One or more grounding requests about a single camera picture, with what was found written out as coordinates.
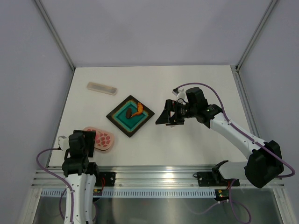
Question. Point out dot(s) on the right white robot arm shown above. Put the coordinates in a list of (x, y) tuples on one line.
[(263, 158)]

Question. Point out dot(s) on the beige cutlery case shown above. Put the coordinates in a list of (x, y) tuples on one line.
[(102, 88)]

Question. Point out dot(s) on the brown meat patty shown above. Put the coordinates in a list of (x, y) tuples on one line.
[(128, 113)]

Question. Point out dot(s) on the orange fried chicken piece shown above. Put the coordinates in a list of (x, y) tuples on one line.
[(139, 110)]

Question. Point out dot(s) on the pink lunch box base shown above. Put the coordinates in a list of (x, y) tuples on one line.
[(104, 151)]

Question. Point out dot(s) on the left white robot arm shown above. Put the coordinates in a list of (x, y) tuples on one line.
[(80, 175)]

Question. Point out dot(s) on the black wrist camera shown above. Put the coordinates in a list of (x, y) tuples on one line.
[(63, 143), (192, 96)]

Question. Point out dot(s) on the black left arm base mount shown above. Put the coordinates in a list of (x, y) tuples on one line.
[(105, 178)]

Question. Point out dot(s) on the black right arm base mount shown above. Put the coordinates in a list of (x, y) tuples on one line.
[(211, 179)]

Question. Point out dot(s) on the aluminium mounting rail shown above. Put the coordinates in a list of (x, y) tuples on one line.
[(148, 177)]

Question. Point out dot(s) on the black teal square plate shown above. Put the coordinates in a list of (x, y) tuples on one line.
[(129, 126)]

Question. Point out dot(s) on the right aluminium frame post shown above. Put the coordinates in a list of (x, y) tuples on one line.
[(257, 32)]

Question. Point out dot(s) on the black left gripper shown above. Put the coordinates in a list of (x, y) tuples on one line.
[(89, 137)]

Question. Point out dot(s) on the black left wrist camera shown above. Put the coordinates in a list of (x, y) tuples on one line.
[(63, 143)]

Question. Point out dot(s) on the pink lunch box lid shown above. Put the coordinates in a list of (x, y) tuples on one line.
[(103, 139)]

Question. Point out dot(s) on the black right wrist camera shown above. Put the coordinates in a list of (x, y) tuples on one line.
[(192, 96)]

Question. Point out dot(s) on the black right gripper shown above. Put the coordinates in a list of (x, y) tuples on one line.
[(165, 117)]

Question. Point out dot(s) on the white slotted cable duct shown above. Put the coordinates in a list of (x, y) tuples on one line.
[(157, 193)]

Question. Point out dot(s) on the left aluminium frame post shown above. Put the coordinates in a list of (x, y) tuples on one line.
[(50, 26)]

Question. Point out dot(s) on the aluminium frame post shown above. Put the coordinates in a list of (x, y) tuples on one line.
[(257, 32), (50, 26)]

